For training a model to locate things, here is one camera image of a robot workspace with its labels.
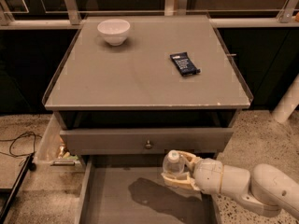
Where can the grey cabinet with glass top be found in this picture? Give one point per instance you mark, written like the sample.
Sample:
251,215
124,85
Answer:
136,85

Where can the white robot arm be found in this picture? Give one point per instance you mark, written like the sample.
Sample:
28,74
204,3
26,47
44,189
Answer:
265,190

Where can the white ceramic bowl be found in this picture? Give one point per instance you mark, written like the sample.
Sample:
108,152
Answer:
114,31

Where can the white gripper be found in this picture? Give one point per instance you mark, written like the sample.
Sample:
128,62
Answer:
209,175

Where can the dark blue snack bar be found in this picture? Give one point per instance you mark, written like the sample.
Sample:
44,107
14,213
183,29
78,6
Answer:
184,65

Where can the grey top drawer with knob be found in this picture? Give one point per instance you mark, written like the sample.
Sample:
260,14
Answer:
145,140

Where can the open grey middle drawer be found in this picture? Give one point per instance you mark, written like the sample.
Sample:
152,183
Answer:
131,190

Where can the clear plastic tea bottle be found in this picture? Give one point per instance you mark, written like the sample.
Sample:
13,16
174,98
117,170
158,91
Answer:
173,163

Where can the clear plastic storage bin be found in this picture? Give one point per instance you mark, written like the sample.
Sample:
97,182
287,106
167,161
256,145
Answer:
50,147

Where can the metal window rail frame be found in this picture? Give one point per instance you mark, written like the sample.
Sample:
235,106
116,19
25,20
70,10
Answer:
58,14

